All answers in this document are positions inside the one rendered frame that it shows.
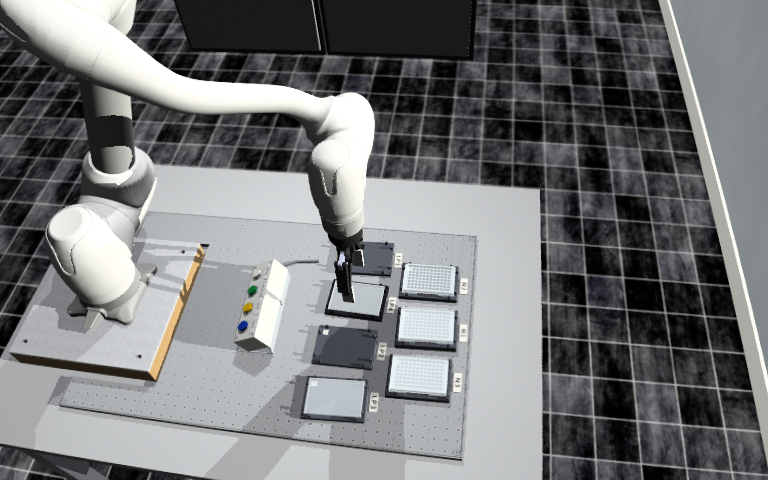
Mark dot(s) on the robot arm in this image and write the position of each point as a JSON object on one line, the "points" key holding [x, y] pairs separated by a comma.
{"points": [[91, 253]]}

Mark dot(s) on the white button panel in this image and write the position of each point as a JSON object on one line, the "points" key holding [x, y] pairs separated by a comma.
{"points": [[263, 306]]}

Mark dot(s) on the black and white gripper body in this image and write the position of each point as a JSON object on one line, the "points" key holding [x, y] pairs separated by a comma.
{"points": [[344, 244]]}

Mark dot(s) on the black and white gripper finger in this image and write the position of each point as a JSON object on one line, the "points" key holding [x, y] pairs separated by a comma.
{"points": [[358, 254], [344, 275]]}

